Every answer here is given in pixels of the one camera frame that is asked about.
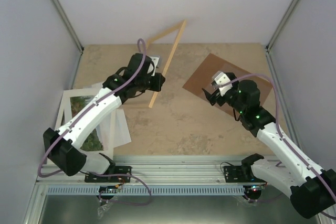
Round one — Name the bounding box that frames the light wooden picture frame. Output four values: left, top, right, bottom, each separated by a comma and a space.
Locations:
123, 19, 188, 109

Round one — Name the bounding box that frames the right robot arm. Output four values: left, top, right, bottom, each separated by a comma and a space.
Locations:
204, 72, 335, 219

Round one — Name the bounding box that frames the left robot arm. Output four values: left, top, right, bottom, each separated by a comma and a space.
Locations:
43, 53, 165, 182

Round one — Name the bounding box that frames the landscape photo print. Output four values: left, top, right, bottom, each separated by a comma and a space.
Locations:
70, 96, 104, 152

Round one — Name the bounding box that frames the white photo mat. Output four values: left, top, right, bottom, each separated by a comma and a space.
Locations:
44, 88, 121, 174

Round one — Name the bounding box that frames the brown backing board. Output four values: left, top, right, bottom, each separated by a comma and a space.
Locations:
183, 54, 272, 121

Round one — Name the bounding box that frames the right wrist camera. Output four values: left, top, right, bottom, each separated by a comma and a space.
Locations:
211, 71, 236, 97

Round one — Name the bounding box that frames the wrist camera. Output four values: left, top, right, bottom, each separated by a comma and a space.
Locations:
211, 71, 236, 97
150, 55, 162, 68

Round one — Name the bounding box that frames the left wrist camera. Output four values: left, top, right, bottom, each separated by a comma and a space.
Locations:
150, 55, 162, 68

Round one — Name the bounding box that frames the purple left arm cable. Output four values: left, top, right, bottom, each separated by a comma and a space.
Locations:
38, 38, 153, 206

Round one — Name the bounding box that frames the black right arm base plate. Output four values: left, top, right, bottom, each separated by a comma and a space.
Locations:
223, 165, 265, 183

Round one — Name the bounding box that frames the aluminium mounting rail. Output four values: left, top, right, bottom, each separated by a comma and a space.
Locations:
35, 155, 289, 184

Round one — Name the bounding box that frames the slotted grey cable duct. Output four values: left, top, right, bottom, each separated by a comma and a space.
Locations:
47, 185, 245, 196

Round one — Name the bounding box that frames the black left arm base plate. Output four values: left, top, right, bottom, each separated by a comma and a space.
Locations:
84, 165, 132, 184

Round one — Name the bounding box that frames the right aluminium corner post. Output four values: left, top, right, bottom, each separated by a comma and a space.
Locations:
265, 0, 301, 52

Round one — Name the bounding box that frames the aluminium corner post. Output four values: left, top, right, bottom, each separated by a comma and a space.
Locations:
51, 0, 84, 53
265, 0, 301, 52

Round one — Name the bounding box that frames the left aluminium corner post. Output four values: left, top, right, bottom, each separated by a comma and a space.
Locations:
51, 0, 84, 53

